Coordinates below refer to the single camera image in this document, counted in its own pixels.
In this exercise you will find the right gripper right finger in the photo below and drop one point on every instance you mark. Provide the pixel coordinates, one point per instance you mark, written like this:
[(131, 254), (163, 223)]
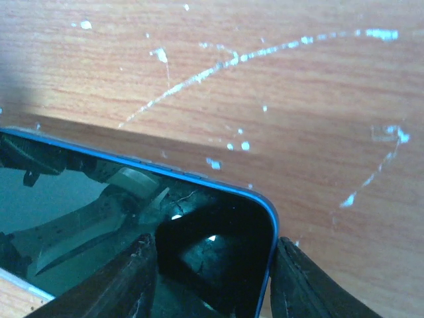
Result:
[(300, 288)]

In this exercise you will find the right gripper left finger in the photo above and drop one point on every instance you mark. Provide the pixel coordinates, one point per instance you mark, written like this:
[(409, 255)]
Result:
[(124, 287)]

